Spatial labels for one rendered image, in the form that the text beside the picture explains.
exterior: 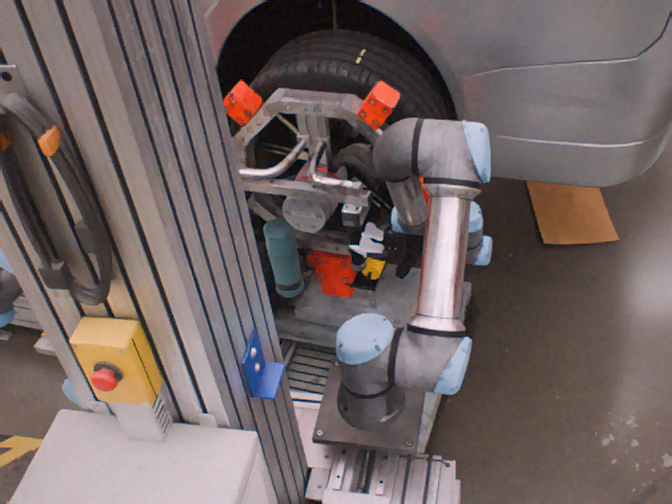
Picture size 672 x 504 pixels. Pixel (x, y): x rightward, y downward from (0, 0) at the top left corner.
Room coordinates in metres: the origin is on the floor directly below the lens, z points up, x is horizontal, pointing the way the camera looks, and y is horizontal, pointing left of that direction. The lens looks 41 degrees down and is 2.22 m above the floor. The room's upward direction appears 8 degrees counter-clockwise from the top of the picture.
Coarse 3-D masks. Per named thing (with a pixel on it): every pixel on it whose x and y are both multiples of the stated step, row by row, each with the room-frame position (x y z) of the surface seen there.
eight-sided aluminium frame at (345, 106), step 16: (272, 96) 1.90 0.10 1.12; (288, 96) 1.90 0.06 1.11; (304, 96) 1.88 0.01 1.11; (320, 96) 1.86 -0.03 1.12; (336, 96) 1.84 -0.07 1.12; (352, 96) 1.83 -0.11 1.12; (272, 112) 1.87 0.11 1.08; (288, 112) 1.86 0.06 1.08; (304, 112) 1.84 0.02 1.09; (320, 112) 1.82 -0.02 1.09; (336, 112) 1.79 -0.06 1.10; (352, 112) 1.78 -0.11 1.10; (240, 128) 1.97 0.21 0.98; (256, 128) 1.90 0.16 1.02; (368, 128) 1.76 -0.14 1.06; (384, 128) 1.79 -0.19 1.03; (240, 144) 1.92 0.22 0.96; (240, 160) 1.93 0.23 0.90; (256, 192) 1.95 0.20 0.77; (256, 208) 1.93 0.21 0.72; (272, 208) 1.95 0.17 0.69; (384, 224) 1.80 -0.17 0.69; (304, 240) 1.86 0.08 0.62; (320, 240) 1.85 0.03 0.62; (336, 240) 1.84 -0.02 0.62
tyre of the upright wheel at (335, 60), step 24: (288, 48) 2.10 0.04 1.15; (312, 48) 2.02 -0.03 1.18; (336, 48) 1.99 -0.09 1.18; (360, 48) 2.00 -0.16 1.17; (384, 48) 2.02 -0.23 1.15; (264, 72) 2.02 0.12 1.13; (288, 72) 1.94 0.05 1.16; (312, 72) 1.91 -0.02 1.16; (336, 72) 1.89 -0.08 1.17; (360, 72) 1.88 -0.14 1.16; (384, 72) 1.90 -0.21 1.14; (408, 72) 1.95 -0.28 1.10; (264, 96) 1.98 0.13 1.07; (360, 96) 1.86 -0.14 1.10; (408, 96) 1.86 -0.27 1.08; (432, 96) 1.92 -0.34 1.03
